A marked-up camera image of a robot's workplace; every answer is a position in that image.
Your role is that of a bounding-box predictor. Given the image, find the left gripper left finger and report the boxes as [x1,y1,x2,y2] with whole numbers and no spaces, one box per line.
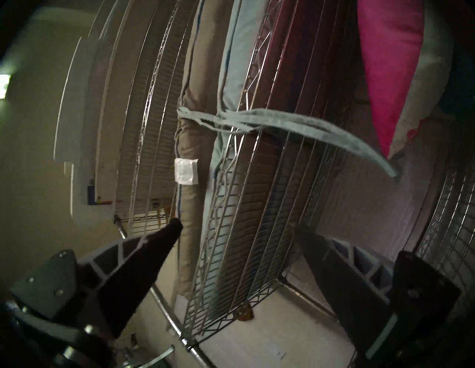
[11,218,184,339]

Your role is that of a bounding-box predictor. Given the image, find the white window blinds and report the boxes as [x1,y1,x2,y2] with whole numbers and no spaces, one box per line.
[315,122,449,267]

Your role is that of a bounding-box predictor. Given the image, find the chrome wire shelving rack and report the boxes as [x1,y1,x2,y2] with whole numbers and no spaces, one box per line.
[111,0,475,368]

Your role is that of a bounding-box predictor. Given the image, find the light blue bench cushion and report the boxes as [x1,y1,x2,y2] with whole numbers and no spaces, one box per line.
[177,0,403,323]

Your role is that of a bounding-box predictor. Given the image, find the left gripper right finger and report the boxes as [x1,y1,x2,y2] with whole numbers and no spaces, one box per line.
[296,226,461,359]

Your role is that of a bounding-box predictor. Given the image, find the pink white ombre cushion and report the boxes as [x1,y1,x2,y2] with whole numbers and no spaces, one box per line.
[357,0,455,160]

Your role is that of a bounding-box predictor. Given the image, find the teal tufted cushion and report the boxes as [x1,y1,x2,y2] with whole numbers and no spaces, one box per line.
[438,22,475,119]

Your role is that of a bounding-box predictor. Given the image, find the olive brown bench cushion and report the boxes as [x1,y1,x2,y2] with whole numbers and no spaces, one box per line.
[173,0,242,301]

